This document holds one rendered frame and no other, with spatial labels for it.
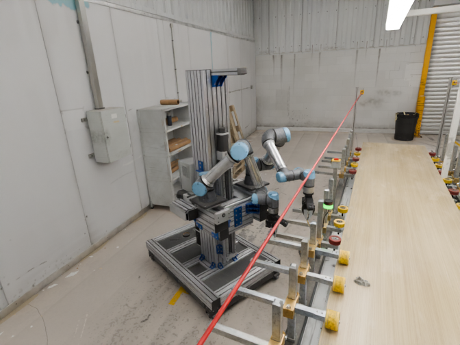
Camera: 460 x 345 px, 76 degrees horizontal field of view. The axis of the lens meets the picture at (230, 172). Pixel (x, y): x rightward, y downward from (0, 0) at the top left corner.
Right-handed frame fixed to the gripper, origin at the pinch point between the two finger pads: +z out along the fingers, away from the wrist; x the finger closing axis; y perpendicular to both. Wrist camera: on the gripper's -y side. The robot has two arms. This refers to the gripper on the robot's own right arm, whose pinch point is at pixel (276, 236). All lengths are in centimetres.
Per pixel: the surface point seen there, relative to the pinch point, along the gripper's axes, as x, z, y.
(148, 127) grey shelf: -136, -46, 230
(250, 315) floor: 1, 83, 21
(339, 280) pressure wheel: 51, -15, -50
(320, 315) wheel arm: 76, -14, -44
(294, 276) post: 73, -28, -31
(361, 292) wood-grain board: 47, -8, -61
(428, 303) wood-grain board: 42, -8, -90
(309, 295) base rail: 37, 12, -33
